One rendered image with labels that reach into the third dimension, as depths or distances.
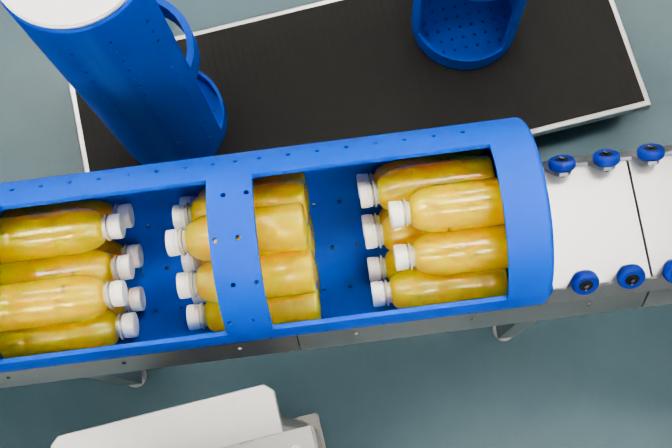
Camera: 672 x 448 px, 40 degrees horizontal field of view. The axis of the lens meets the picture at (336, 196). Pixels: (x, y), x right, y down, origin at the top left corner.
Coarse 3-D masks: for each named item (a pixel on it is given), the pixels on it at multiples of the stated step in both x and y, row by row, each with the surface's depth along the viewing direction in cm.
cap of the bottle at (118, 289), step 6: (114, 282) 135; (120, 282) 135; (114, 288) 134; (120, 288) 134; (126, 288) 137; (114, 294) 134; (120, 294) 134; (126, 294) 137; (114, 300) 134; (120, 300) 134; (126, 300) 136; (114, 306) 136
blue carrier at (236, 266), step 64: (448, 128) 135; (512, 128) 132; (0, 192) 133; (64, 192) 131; (128, 192) 130; (192, 192) 149; (320, 192) 151; (512, 192) 125; (256, 256) 125; (320, 256) 152; (384, 256) 151; (512, 256) 126; (256, 320) 129; (320, 320) 132; (384, 320) 133
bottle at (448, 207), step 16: (416, 192) 132; (432, 192) 130; (448, 192) 130; (464, 192) 130; (480, 192) 130; (496, 192) 130; (416, 208) 130; (432, 208) 129; (448, 208) 129; (464, 208) 129; (480, 208) 129; (496, 208) 130; (416, 224) 131; (432, 224) 130; (448, 224) 130; (464, 224) 131; (480, 224) 131; (496, 224) 132
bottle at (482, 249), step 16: (416, 240) 135; (432, 240) 133; (448, 240) 132; (464, 240) 132; (480, 240) 132; (496, 240) 132; (416, 256) 134; (432, 256) 132; (448, 256) 132; (464, 256) 132; (480, 256) 132; (496, 256) 132; (432, 272) 134; (448, 272) 133; (464, 272) 134
